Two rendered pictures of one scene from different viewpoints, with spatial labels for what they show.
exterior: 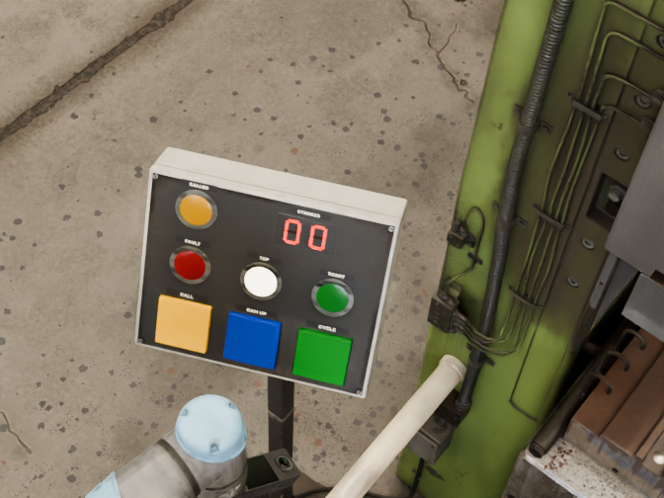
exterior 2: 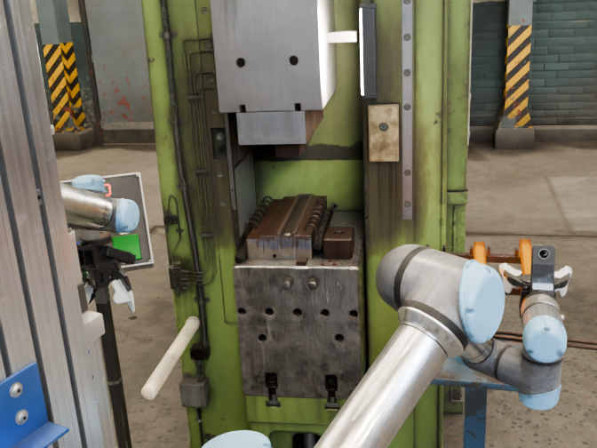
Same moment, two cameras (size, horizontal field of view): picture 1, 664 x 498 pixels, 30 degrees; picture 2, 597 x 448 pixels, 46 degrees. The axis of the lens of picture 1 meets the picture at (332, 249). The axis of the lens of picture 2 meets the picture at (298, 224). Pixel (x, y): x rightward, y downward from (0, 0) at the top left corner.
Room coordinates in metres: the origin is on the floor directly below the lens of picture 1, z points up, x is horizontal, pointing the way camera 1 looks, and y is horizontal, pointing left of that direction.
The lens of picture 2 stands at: (-1.13, 0.38, 1.69)
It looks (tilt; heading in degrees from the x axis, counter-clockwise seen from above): 18 degrees down; 334
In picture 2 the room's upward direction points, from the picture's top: 3 degrees counter-clockwise
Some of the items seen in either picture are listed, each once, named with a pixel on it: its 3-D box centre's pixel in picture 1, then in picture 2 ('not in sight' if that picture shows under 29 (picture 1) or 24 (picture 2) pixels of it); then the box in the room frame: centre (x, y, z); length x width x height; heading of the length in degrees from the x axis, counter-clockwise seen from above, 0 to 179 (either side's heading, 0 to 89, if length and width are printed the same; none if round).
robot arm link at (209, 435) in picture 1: (209, 443); (89, 199); (0.56, 0.12, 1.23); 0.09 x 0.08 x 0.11; 134
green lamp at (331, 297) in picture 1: (332, 297); not in sight; (0.84, -0.01, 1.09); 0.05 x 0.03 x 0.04; 54
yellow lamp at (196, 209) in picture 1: (196, 209); not in sight; (0.92, 0.18, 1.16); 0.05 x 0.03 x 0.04; 54
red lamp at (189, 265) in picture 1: (190, 265); not in sight; (0.88, 0.19, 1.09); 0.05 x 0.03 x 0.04; 54
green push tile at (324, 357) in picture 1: (322, 355); (126, 248); (0.80, 0.00, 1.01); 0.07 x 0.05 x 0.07; 79
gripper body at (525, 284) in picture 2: not in sight; (537, 300); (-0.14, -0.65, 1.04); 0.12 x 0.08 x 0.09; 139
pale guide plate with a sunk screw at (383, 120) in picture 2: not in sight; (383, 133); (0.60, -0.76, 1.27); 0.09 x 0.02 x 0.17; 54
